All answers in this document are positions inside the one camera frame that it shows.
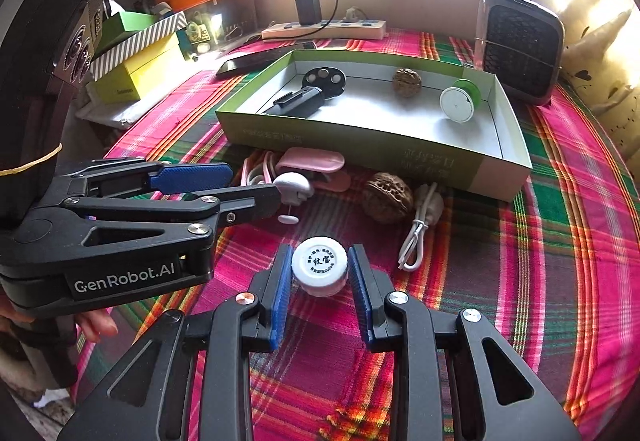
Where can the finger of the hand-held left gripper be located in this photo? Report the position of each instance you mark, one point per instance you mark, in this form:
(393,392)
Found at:
(195,176)
(250,203)

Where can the grey desk fan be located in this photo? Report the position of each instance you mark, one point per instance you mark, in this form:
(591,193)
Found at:
(520,46)

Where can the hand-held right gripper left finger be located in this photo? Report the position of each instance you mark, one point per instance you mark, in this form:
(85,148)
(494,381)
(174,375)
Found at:
(280,301)

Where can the clear plastic case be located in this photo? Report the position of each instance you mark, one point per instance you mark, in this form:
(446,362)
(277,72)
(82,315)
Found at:
(235,21)

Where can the white round jar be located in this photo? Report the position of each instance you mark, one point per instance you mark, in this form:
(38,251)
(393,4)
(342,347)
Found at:
(320,263)

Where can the white power strip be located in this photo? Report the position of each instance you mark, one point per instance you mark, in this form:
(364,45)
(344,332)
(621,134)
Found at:
(350,28)

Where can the brown walnut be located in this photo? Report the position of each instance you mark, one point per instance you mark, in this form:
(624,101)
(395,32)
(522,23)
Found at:
(406,81)
(387,198)

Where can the black phone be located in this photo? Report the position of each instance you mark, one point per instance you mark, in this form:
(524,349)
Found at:
(250,61)

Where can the pink folding clip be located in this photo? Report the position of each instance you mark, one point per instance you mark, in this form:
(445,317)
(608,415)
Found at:
(310,160)

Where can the striped box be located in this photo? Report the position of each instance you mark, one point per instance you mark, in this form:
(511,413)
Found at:
(145,41)

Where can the yellow box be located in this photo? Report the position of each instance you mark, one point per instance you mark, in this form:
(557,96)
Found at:
(145,71)

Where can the person's left hand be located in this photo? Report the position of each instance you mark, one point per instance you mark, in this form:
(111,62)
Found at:
(97,325)

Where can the black round disc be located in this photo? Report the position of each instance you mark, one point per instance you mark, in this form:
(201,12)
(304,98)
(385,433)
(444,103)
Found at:
(325,81)

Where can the small green ornament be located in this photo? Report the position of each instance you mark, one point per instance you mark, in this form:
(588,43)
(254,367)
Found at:
(197,33)

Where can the white plug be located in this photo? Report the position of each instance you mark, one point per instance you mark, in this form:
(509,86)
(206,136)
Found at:
(355,13)

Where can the white plastic bag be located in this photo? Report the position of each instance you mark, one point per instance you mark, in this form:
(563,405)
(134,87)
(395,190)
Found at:
(110,113)

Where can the cream heart print curtain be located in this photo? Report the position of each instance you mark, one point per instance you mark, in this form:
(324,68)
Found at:
(600,71)

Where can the green and white cardboard box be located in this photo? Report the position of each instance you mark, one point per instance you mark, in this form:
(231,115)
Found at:
(350,141)

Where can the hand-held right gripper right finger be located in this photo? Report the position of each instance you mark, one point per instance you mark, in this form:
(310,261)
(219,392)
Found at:
(361,301)

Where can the black clip holder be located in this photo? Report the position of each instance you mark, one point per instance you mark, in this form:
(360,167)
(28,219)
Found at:
(305,101)

